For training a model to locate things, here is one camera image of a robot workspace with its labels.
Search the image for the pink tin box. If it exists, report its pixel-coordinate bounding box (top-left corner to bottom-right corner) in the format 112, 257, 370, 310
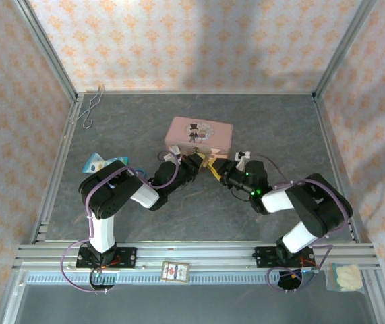
164, 116, 234, 160

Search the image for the blue paper packet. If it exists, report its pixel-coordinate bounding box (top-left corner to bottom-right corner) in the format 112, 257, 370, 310
83, 153, 129, 175

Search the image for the small card pack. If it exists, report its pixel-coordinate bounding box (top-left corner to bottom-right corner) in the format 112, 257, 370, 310
160, 260, 191, 283

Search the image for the plastic bag with white pieces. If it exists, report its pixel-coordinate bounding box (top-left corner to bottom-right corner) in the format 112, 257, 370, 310
324, 263, 363, 292

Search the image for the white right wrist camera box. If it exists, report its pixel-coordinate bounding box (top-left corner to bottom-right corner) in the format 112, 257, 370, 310
233, 150, 252, 171

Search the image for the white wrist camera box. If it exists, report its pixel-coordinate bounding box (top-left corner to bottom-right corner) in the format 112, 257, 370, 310
164, 144, 183, 163
233, 150, 252, 171

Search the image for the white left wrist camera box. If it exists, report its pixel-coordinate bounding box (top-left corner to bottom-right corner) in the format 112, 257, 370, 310
164, 144, 183, 163

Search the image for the aluminium cross rail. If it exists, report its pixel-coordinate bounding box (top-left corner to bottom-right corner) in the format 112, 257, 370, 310
14, 240, 380, 270

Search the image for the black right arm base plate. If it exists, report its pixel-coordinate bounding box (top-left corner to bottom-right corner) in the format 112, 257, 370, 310
254, 246, 316, 269

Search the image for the aluminium side rail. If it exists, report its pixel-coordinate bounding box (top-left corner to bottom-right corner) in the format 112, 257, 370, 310
29, 94, 86, 244
312, 94, 362, 244

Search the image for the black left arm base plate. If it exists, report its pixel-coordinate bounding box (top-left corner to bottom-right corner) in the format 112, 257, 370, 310
76, 246, 138, 269

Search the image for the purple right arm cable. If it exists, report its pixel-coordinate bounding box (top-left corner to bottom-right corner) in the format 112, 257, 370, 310
252, 153, 354, 295

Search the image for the slotted grey cable duct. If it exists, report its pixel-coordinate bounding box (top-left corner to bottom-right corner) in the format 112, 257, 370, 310
25, 271, 315, 285

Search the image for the bent metal wire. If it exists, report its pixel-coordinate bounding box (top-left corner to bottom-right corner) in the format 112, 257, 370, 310
71, 85, 106, 130

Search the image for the aluminium corner post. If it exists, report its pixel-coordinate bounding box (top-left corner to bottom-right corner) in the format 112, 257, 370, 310
12, 0, 79, 101
312, 0, 378, 99

